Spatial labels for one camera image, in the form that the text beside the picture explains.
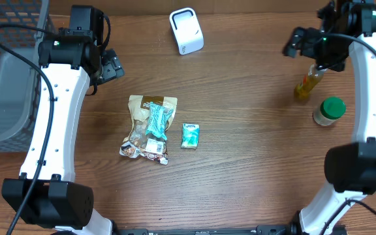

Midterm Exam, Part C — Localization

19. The yellow liquid bottle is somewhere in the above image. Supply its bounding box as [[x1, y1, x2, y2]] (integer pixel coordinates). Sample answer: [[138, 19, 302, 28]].
[[294, 64, 327, 100]]

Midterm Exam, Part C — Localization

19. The green lid jar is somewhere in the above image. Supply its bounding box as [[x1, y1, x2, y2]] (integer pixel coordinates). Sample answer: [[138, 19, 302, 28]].
[[313, 97, 346, 126]]

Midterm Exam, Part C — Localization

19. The teal snack bar wrapper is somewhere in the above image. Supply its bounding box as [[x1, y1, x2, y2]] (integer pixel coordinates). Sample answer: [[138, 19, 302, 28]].
[[146, 102, 174, 140]]

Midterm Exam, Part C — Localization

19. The teal kleenex tissue pack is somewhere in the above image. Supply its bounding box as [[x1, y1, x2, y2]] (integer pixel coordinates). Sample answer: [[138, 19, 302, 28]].
[[181, 123, 200, 149]]

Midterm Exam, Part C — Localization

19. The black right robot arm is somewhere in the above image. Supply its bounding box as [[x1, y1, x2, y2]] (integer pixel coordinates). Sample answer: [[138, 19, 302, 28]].
[[257, 1, 376, 234]]

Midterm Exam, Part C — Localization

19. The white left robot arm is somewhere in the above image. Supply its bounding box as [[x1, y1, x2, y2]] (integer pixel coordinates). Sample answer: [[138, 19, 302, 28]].
[[1, 5, 125, 234]]

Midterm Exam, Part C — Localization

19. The white barcode scanner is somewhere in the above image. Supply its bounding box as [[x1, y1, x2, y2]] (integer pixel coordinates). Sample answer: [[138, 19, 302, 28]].
[[169, 7, 204, 55]]

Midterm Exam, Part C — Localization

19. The dark grey mesh basket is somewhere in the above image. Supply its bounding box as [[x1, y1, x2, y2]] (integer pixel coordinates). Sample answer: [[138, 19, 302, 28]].
[[0, 0, 54, 152]]

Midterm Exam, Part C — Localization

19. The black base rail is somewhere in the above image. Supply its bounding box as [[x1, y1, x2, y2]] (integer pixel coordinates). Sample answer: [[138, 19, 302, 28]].
[[110, 225, 304, 235]]

